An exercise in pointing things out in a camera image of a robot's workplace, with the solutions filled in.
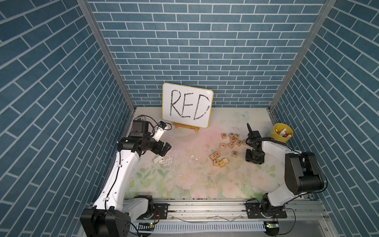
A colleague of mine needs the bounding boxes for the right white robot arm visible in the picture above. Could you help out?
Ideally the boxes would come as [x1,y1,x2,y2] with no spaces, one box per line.
[245,129,328,218]

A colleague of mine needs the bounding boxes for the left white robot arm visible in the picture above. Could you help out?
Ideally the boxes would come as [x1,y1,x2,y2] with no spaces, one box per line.
[80,117,172,237]

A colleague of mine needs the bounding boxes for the wooden block letter I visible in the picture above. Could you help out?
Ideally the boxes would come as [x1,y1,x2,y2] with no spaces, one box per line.
[228,142,235,149]

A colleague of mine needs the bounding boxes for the white eraser block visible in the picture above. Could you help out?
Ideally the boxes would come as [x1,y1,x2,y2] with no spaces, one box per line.
[153,157,164,165]

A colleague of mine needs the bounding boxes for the wooden easel stand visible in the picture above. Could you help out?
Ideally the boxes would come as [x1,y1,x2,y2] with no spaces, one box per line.
[173,122,200,133]

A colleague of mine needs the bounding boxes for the yellow cup with markers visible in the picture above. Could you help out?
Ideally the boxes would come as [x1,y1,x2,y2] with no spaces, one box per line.
[269,123,294,143]

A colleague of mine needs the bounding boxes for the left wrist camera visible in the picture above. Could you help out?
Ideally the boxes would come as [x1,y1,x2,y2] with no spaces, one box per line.
[153,121,167,142]

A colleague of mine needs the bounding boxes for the white board yellow frame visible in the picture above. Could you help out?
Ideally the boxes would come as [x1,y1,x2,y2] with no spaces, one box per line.
[162,83,214,128]

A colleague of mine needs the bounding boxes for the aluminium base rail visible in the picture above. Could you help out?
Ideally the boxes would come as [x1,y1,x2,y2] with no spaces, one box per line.
[82,198,329,235]

